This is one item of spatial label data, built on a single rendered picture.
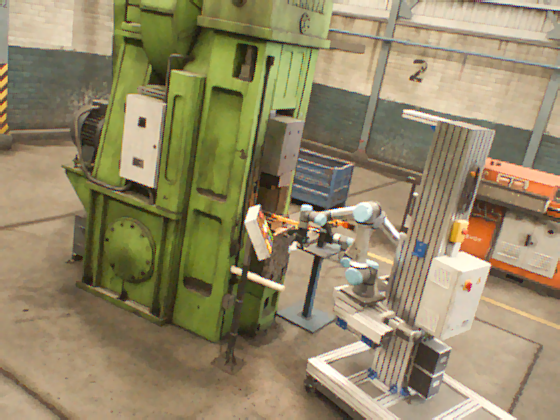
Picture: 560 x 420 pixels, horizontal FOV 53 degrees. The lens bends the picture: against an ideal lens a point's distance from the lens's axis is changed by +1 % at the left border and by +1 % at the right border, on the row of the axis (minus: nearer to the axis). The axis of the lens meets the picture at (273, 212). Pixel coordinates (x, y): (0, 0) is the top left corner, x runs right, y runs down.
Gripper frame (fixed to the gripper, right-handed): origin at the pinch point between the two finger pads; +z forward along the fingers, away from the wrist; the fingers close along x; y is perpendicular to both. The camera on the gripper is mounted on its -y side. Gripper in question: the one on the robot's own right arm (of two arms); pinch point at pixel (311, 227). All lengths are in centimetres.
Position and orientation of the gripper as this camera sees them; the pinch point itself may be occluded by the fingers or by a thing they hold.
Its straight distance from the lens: 427.5
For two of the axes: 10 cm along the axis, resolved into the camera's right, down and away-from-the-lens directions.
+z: -8.7, -2.8, 4.1
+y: -1.6, 9.4, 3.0
